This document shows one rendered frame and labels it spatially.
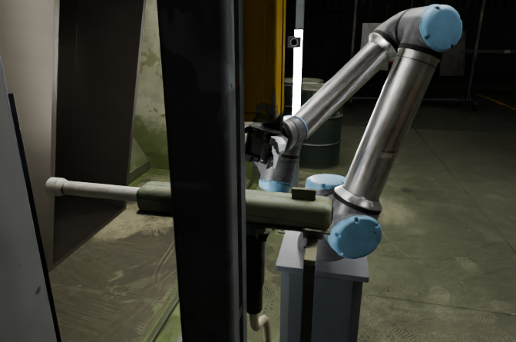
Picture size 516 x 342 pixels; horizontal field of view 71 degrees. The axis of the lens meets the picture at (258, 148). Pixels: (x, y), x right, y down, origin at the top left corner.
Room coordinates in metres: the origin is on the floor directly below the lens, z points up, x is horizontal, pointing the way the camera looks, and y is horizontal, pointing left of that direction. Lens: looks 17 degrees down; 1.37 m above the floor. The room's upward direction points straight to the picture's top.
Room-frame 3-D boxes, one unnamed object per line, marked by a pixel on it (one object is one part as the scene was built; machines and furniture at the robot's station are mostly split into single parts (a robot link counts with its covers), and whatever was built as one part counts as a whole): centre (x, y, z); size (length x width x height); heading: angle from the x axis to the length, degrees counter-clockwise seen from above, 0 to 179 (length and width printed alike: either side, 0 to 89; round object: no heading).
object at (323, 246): (1.17, -0.24, 0.69); 0.19 x 0.19 x 0.10
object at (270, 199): (0.54, 0.13, 1.05); 0.49 x 0.05 x 0.23; 78
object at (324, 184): (1.17, -0.24, 0.83); 0.17 x 0.15 x 0.18; 10
